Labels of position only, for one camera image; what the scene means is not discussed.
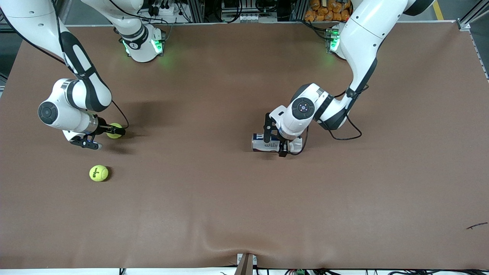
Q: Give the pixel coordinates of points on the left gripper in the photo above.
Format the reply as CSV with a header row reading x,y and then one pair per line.
x,y
284,146

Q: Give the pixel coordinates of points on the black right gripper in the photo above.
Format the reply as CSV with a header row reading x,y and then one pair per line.
x,y
102,129

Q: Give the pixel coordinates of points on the yellow tennis ball wide print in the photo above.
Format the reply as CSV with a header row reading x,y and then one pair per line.
x,y
114,126

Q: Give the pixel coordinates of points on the Wilson tennis ball can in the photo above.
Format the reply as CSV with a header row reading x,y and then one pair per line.
x,y
259,144

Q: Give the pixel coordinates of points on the yellow tennis ball Wilson logo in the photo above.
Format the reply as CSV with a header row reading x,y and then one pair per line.
x,y
98,173

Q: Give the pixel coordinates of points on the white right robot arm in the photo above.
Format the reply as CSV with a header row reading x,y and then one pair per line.
x,y
76,99

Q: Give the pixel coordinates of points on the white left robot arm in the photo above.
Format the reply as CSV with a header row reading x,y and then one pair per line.
x,y
363,38

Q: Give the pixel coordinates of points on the brown table mat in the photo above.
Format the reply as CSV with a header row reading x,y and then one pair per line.
x,y
244,198

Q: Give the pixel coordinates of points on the white power strip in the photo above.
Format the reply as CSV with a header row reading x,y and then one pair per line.
x,y
252,17

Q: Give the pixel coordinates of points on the orange bag pile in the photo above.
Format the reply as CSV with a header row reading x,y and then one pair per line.
x,y
324,11

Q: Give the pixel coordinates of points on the small dark twig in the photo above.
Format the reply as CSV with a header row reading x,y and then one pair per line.
x,y
476,225

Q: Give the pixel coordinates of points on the brown camera mount bracket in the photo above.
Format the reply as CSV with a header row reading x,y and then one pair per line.
x,y
245,265

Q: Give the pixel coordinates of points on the aluminium frame post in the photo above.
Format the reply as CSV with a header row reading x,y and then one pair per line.
x,y
196,11
298,10

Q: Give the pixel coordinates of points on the aluminium frame corner rail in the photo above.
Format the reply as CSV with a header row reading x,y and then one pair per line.
x,y
464,25

